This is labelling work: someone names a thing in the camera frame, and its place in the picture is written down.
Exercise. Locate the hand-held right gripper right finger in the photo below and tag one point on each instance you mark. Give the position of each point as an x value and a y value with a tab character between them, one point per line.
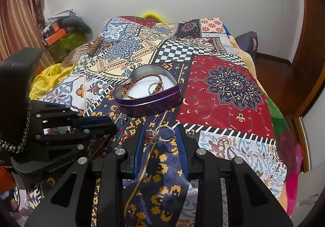
183	152

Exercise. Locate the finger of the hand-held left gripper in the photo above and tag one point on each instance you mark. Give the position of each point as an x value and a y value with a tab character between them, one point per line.
94	120
101	131

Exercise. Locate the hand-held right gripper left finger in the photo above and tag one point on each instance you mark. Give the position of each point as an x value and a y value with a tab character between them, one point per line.
138	152

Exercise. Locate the purple heart-shaped tin box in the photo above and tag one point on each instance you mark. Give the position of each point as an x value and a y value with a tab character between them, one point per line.
152	105

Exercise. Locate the yellow cloth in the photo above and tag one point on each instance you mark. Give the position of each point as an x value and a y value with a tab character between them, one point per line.
48	77

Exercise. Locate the orange box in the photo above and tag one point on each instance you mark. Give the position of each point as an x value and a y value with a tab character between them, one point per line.
56	36

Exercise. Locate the striped curtain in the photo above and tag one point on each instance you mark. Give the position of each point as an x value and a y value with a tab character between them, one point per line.
17	13

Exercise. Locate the patchwork printed blanket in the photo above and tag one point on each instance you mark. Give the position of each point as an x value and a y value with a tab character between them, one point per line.
223	89

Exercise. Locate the colourful fleece blanket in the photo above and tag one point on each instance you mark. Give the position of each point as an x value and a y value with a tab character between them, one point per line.
292	155

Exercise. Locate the yellow plastic object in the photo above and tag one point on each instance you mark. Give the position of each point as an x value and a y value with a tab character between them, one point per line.
152	16

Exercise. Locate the purple cloth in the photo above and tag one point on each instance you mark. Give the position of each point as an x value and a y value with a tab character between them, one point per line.
247	44

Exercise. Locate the wooden door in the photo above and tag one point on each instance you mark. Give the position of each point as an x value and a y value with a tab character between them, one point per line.
312	46

